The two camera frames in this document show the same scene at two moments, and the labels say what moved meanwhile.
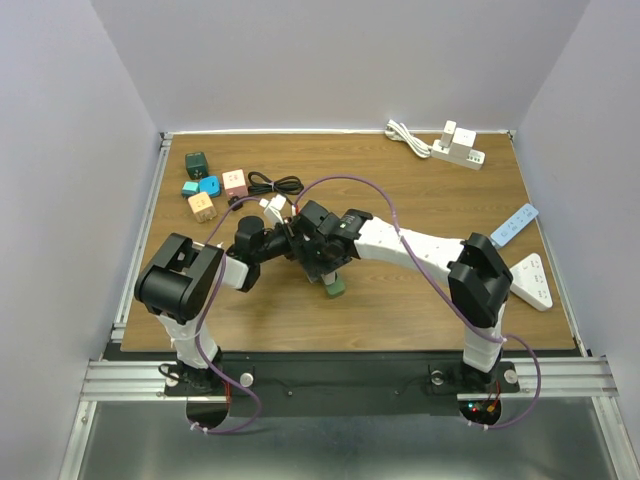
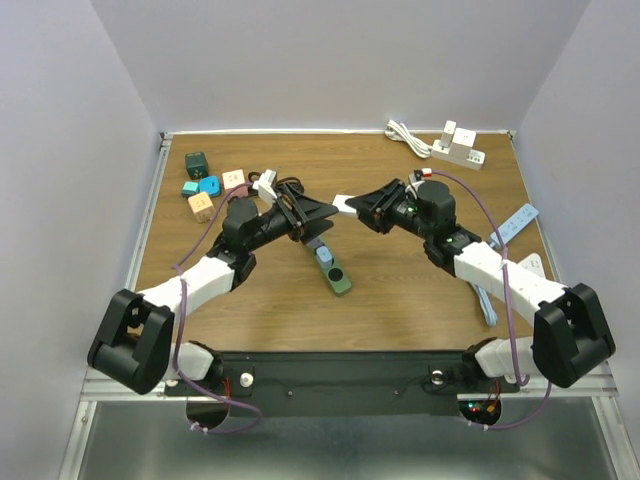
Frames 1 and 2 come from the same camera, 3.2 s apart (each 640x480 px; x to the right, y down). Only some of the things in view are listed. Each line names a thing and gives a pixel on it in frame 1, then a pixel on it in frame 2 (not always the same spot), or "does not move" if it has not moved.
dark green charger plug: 197,165 does not move
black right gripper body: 322,261 -> 402,213
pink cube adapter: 234,184 does not move
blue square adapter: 210,185 does not move
